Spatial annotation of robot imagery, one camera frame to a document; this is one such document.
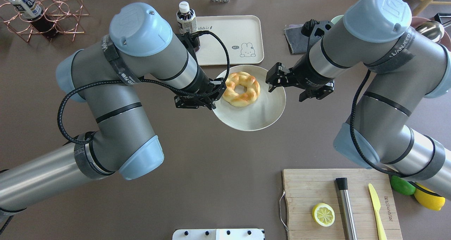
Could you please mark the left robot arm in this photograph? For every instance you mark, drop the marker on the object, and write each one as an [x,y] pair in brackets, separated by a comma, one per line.
[140,47]

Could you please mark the wooden cutting board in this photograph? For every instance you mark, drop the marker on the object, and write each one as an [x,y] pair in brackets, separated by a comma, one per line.
[304,188]

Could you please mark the dark tea bottle on tray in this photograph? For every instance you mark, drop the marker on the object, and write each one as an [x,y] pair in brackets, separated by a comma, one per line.
[186,18]

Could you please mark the pink bowl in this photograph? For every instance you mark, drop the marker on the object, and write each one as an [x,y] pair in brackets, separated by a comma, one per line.
[416,21]

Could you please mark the half lemon slice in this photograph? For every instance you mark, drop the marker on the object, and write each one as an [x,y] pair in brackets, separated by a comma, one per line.
[323,214]

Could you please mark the twisted glazed donut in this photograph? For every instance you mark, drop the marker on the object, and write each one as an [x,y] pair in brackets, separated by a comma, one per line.
[249,82]

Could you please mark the green bowl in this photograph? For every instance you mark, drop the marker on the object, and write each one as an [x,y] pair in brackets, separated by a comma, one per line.
[336,19]

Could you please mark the cream rabbit tray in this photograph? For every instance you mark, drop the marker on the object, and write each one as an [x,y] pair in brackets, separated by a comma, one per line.
[240,34]

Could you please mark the grey folded cloth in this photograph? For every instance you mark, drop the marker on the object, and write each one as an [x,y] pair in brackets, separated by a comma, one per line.
[298,43]

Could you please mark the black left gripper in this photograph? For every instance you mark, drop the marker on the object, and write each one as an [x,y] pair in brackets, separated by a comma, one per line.
[203,84]

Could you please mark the green lime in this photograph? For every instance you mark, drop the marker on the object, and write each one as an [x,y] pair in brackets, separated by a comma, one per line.
[402,186]

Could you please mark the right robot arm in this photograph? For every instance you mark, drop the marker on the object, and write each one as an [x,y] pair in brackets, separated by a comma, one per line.
[408,67]

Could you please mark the steel cylindrical muddler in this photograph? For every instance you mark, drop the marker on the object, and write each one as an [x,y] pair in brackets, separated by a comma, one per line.
[346,209]

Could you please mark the steel scoop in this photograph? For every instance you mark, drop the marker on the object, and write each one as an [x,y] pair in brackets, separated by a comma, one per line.
[432,30]

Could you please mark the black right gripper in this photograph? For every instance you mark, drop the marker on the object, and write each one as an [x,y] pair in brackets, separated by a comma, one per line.
[306,77]

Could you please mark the yellow plastic knife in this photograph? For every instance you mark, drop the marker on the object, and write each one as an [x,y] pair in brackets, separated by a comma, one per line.
[376,208]

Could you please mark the lower yellow lemon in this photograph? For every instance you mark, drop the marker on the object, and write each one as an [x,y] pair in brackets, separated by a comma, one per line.
[429,201]

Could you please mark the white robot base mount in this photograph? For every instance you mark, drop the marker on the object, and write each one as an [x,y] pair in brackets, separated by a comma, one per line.
[219,234]

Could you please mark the copper wire bottle rack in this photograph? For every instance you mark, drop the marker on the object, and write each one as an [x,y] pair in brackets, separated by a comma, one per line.
[64,14]

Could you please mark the dark bottle in rack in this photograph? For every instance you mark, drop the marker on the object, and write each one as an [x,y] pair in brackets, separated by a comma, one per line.
[31,11]

